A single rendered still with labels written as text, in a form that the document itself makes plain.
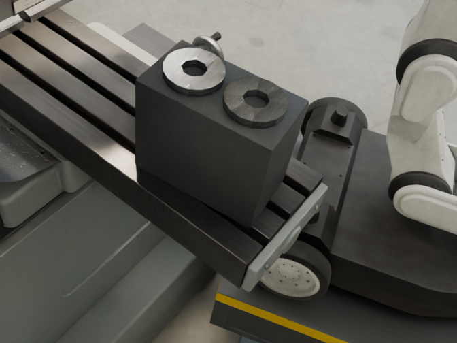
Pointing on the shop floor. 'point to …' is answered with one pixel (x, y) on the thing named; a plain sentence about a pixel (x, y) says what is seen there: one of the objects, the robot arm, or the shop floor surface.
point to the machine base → (143, 298)
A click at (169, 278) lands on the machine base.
